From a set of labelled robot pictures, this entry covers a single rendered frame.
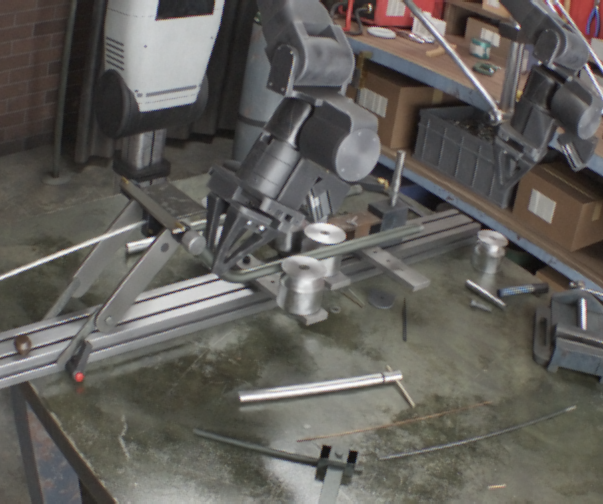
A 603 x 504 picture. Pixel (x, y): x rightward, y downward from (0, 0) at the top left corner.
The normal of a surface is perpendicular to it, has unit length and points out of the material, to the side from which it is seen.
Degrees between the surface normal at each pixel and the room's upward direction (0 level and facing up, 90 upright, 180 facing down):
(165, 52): 90
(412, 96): 92
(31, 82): 90
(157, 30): 90
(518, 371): 0
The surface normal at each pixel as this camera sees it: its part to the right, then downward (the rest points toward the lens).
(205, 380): 0.15, -0.87
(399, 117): 0.65, 0.45
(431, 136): -0.75, 0.22
